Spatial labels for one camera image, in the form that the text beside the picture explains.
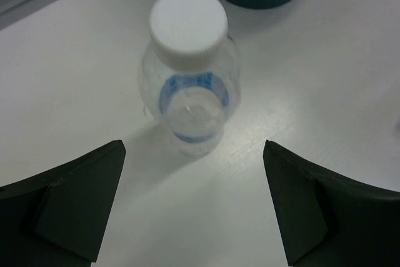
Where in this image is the tall water bottle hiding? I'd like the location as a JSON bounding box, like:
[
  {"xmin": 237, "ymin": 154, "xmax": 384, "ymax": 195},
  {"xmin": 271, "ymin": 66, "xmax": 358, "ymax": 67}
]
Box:
[{"xmin": 137, "ymin": 0, "xmax": 243, "ymax": 156}]

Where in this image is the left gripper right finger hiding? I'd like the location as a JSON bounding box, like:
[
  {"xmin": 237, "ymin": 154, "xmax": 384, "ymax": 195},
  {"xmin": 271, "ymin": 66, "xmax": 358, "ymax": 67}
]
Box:
[{"xmin": 263, "ymin": 141, "xmax": 399, "ymax": 266}]

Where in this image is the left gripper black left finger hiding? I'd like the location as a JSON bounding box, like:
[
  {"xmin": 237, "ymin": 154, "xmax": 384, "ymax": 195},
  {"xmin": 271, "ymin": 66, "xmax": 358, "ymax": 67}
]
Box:
[{"xmin": 1, "ymin": 140, "xmax": 126, "ymax": 266}]

